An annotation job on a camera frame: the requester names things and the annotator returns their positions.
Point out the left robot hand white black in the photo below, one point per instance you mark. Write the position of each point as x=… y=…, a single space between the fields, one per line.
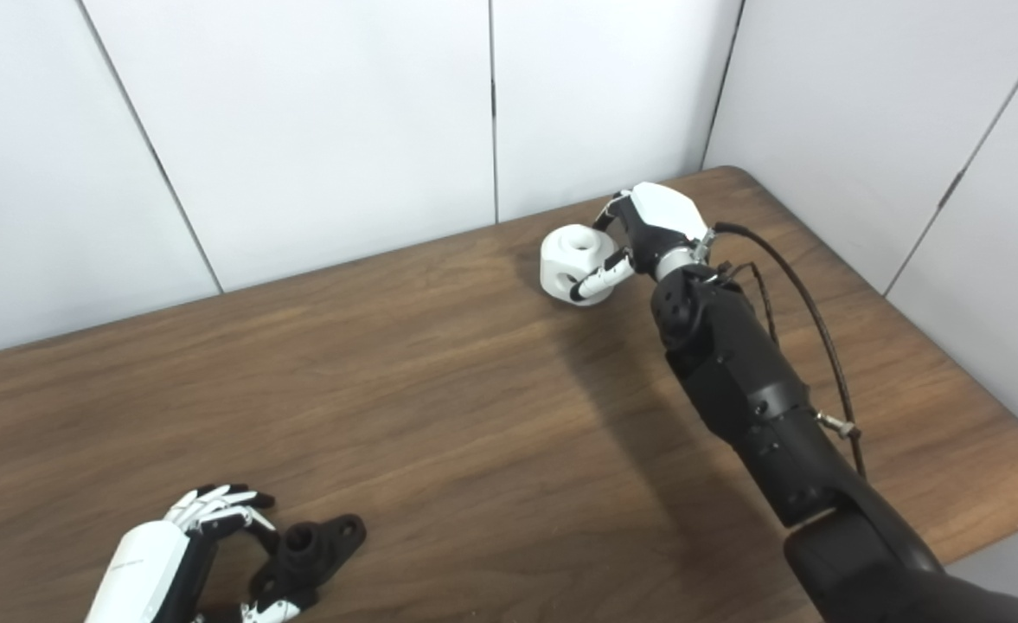
x=141 y=567

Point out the black flanged holder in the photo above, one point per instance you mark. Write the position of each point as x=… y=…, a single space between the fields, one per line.
x=305 y=554

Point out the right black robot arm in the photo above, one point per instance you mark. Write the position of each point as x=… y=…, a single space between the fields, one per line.
x=759 y=398

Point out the round white piece with holes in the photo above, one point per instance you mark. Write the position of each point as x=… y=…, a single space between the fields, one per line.
x=573 y=260

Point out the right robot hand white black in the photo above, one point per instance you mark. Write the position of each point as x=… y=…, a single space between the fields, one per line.
x=660 y=221

